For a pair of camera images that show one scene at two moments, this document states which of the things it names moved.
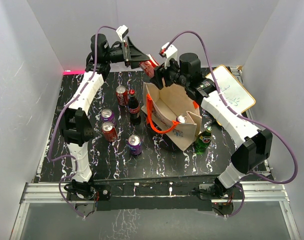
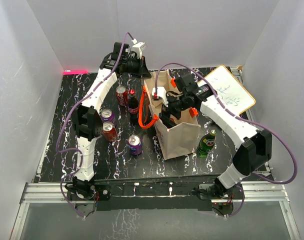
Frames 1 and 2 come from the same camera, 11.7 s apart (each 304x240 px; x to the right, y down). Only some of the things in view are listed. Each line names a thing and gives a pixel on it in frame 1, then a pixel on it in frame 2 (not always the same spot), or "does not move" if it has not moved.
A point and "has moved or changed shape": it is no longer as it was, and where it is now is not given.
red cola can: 109,132 does not move
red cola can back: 122,95 does not move
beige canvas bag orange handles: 161,106 has moved or changed shape
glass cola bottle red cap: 134,109 does not move
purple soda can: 107,115 does not move
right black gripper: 160,72 -> 165,115
